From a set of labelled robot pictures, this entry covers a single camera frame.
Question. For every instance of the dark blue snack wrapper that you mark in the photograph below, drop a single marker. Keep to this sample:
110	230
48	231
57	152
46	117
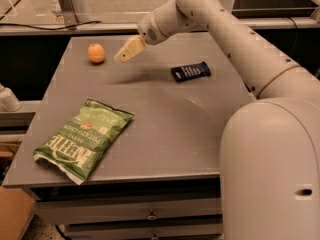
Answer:
189	72

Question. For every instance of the orange fruit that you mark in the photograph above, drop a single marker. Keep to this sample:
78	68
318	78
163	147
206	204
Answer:
96	53

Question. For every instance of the brown cardboard box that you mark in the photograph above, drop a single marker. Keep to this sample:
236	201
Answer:
15	213

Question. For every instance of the grey metal bracket left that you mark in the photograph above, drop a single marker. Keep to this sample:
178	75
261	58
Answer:
68	13

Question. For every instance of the green potato chips bag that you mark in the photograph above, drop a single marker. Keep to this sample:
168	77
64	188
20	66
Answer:
78	146

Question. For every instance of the grey metal rail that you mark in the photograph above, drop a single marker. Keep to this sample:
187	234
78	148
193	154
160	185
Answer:
16	29

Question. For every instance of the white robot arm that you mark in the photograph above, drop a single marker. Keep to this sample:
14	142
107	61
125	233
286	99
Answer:
270	148

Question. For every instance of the grey upper drawer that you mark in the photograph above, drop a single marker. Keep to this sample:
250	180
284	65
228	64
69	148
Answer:
98	211

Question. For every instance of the grey lower drawer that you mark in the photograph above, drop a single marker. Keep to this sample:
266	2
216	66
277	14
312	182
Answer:
149	230

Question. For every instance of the grey drawer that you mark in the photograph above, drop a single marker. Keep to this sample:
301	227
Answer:
149	230
98	211

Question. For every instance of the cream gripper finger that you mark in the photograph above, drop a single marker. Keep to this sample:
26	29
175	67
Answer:
132	47

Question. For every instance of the white pipe left edge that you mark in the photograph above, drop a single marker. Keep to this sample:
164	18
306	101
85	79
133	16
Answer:
8	99

